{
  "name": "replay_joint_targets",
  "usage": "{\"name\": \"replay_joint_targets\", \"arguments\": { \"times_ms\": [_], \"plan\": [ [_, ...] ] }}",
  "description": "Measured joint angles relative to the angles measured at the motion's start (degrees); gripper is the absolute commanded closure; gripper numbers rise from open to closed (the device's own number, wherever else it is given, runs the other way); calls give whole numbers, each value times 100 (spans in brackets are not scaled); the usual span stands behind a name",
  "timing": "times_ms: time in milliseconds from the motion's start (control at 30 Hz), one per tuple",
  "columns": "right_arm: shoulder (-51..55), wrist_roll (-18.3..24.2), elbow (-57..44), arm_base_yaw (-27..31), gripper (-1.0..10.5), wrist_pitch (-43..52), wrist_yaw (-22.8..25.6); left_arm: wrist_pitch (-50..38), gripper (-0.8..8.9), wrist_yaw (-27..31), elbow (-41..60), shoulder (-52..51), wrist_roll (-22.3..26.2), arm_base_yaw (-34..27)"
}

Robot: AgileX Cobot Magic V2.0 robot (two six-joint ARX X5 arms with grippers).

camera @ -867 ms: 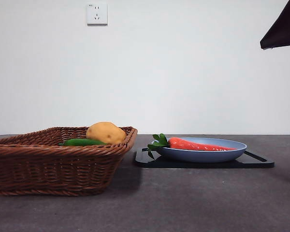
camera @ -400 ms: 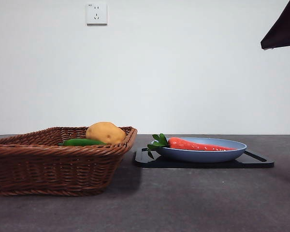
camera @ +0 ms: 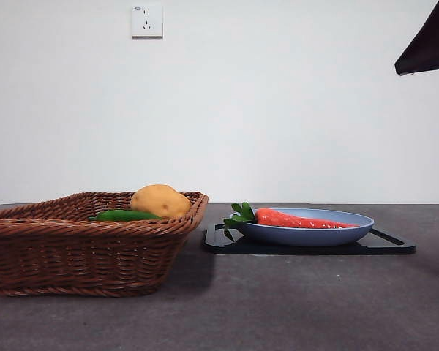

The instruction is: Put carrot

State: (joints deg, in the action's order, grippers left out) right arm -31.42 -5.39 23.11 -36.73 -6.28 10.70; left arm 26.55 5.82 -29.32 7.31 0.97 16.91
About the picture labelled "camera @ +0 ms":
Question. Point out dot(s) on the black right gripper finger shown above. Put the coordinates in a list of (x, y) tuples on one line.
[(431, 44)]

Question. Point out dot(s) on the orange carrot with green leaves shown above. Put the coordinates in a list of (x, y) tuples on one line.
[(278, 218)]

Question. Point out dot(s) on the blue round plate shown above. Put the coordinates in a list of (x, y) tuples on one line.
[(296, 237)]

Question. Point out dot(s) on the black flat tray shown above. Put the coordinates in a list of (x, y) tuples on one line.
[(314, 250)]

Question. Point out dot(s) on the yellow-brown potato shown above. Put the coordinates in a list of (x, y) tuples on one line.
[(159, 202)]

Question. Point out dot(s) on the green pepper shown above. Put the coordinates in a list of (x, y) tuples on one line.
[(122, 215)]

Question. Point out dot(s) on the brown wicker basket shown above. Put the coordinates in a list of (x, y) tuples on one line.
[(77, 256)]

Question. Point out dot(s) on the white wall socket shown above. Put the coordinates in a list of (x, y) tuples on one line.
[(147, 21)]

